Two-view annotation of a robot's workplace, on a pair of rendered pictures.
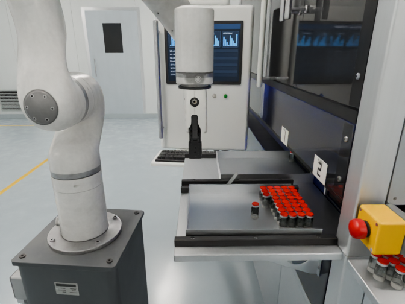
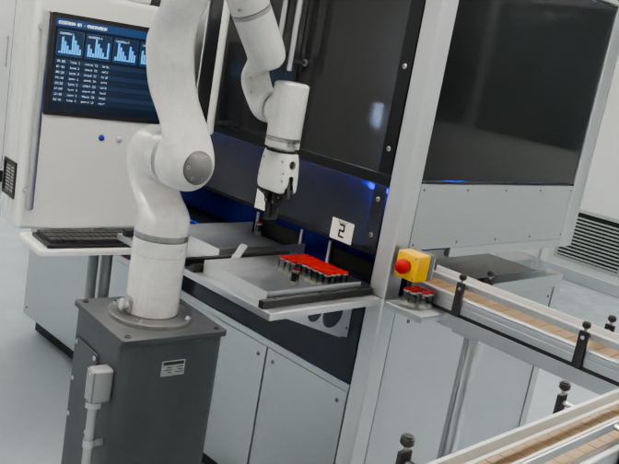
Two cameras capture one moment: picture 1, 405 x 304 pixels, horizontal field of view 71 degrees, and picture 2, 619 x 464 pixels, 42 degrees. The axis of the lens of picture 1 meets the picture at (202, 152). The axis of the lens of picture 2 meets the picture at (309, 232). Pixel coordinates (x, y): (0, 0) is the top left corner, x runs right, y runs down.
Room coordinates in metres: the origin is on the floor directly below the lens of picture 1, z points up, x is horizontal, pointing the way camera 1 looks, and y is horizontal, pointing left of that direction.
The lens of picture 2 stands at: (-0.77, 1.31, 1.50)
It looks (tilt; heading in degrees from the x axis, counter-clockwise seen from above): 13 degrees down; 315
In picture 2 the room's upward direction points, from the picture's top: 10 degrees clockwise
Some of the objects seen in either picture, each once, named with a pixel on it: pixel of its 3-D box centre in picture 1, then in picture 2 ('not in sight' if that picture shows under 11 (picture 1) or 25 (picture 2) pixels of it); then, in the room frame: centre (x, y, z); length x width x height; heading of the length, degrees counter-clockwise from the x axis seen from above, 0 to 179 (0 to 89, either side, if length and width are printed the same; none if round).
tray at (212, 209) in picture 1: (246, 208); (283, 276); (0.74, -0.13, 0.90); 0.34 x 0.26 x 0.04; 91
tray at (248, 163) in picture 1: (260, 164); (236, 239); (1.08, -0.23, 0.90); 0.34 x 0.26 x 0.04; 91
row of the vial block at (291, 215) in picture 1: (283, 205); (312, 272); (0.74, -0.24, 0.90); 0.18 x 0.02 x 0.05; 1
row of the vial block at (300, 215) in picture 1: (291, 205); (318, 271); (0.74, -0.26, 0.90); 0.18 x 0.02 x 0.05; 1
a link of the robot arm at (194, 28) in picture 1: (194, 40); (286, 109); (0.67, 0.02, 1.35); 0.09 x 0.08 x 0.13; 178
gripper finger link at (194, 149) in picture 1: (194, 146); (276, 207); (0.65, 0.02, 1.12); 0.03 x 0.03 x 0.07; 1
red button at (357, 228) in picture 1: (360, 228); (402, 266); (0.49, -0.32, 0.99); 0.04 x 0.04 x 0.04; 1
